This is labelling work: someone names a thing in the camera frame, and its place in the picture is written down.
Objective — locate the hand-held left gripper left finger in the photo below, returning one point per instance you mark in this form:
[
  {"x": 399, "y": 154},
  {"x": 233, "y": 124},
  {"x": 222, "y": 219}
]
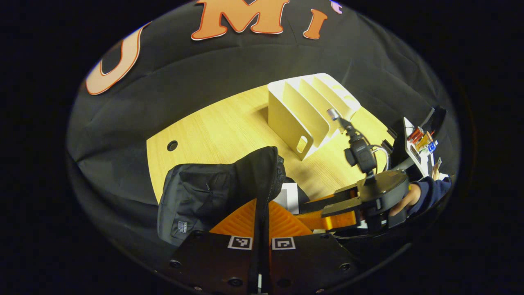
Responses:
[{"x": 213, "y": 262}]

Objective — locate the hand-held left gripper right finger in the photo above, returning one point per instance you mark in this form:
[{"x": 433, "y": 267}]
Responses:
[{"x": 311, "y": 262}]

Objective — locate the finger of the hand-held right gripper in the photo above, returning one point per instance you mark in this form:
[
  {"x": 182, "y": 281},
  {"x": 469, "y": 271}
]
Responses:
[
  {"x": 348, "y": 190},
  {"x": 335, "y": 219}
]

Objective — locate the grey portrait cover book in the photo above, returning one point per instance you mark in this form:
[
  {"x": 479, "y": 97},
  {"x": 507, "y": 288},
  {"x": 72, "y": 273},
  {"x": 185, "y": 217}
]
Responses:
[{"x": 288, "y": 198}]

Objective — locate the black schoolbag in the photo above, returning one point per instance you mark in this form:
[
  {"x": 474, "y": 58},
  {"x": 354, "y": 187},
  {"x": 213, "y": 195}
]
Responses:
[{"x": 204, "y": 192}]

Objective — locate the white bookshelf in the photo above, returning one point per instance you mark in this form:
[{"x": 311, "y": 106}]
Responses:
[{"x": 286, "y": 123}]

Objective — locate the white electronics board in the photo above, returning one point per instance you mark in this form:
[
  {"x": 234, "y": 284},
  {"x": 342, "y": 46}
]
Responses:
[{"x": 421, "y": 164}]

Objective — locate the black backdrop cloth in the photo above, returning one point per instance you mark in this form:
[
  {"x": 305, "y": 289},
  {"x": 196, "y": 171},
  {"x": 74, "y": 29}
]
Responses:
[{"x": 163, "y": 94}]

